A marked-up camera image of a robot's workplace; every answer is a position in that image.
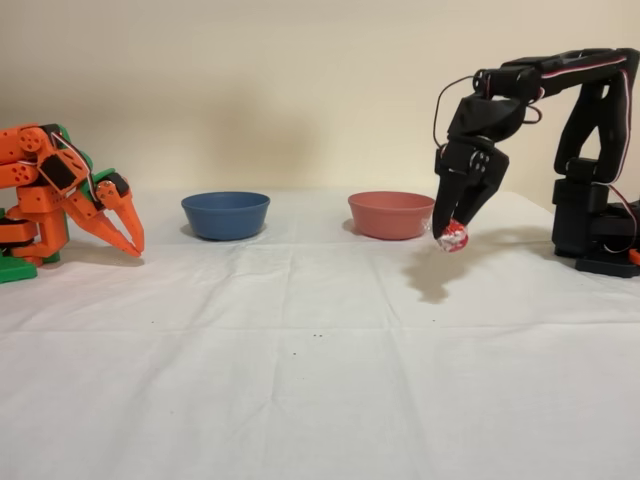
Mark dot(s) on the red candy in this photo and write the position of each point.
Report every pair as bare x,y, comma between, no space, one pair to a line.
455,239

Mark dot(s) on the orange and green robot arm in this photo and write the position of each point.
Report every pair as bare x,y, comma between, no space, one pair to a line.
35,200

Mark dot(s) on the white tablecloth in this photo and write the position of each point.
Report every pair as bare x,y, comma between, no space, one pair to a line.
250,375

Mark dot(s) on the blue bowl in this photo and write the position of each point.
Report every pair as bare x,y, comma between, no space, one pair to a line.
225,217

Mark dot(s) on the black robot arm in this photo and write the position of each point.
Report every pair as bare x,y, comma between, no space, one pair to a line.
575,210

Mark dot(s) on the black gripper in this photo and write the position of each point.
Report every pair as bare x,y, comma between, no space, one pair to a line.
492,167

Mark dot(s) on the small orange clamp knob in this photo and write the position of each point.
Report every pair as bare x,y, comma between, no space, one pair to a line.
635,255

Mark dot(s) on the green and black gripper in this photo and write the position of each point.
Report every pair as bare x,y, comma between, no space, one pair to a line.
98,203

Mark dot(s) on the red bowl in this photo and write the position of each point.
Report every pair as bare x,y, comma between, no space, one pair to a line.
390,217

